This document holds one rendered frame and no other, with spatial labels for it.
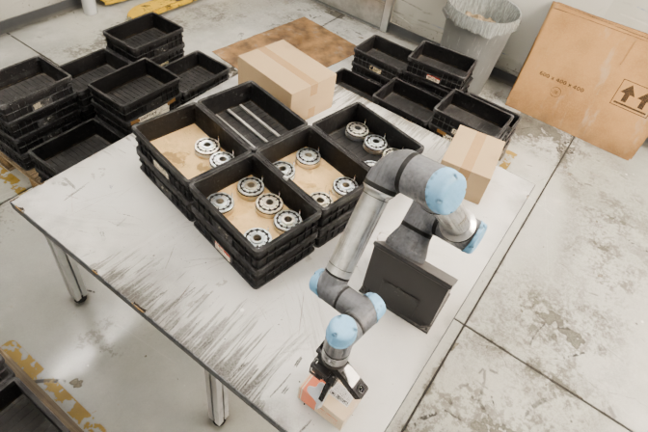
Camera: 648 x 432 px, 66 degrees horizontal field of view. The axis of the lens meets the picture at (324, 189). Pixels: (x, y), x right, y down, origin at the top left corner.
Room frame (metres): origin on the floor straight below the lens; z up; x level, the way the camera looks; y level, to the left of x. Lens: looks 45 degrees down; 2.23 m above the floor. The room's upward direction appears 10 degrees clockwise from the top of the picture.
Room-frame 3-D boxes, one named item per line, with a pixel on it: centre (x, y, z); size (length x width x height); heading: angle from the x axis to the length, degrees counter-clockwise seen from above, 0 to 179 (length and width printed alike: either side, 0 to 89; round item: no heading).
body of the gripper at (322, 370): (0.66, -0.10, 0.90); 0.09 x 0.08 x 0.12; 61
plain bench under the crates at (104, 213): (1.51, 0.10, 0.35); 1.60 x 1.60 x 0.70; 61
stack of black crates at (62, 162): (1.89, 1.32, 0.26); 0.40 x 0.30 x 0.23; 151
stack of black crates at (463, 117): (2.51, -0.79, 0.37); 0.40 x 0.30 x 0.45; 61
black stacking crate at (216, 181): (1.22, 0.24, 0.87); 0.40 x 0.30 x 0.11; 51
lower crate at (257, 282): (1.22, 0.24, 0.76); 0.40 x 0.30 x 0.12; 51
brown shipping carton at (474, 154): (1.80, -0.64, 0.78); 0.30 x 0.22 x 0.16; 160
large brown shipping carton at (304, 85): (2.17, 0.28, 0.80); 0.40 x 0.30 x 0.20; 52
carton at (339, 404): (0.65, -0.13, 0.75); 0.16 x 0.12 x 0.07; 61
